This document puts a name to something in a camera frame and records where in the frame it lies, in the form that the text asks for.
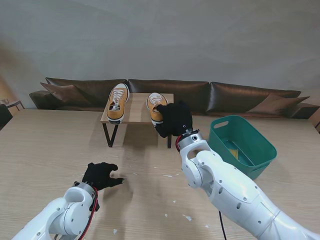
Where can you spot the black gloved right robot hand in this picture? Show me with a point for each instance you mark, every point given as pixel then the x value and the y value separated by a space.
pixel 177 117

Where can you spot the small wooden black-legged table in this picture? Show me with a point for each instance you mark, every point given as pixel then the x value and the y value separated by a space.
pixel 137 110

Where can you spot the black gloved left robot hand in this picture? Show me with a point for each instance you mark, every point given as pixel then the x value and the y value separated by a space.
pixel 98 175

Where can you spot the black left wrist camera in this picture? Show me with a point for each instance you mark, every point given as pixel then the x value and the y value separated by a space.
pixel 97 203

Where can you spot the wooden hand brush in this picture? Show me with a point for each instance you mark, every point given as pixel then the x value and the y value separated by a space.
pixel 234 152

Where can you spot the brown leather cushion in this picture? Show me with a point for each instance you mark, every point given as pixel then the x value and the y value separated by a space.
pixel 275 103
pixel 66 91

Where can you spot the dark chair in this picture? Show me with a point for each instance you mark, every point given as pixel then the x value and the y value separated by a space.
pixel 3 116

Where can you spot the green plastic basin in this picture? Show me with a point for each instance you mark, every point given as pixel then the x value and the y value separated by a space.
pixel 250 140

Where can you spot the light wooden side table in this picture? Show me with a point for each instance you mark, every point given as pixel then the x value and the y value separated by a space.
pixel 13 103

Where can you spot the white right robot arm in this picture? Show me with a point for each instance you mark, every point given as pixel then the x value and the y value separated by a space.
pixel 225 180

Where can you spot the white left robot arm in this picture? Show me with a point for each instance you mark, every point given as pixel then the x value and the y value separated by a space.
pixel 62 215

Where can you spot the yellow canvas sneaker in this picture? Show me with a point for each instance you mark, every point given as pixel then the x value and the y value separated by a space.
pixel 117 105
pixel 155 110

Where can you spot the brown leather sofa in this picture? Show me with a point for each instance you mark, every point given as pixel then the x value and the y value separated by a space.
pixel 187 87

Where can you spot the light wooden furniture edge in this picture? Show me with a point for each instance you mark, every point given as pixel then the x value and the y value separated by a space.
pixel 316 122

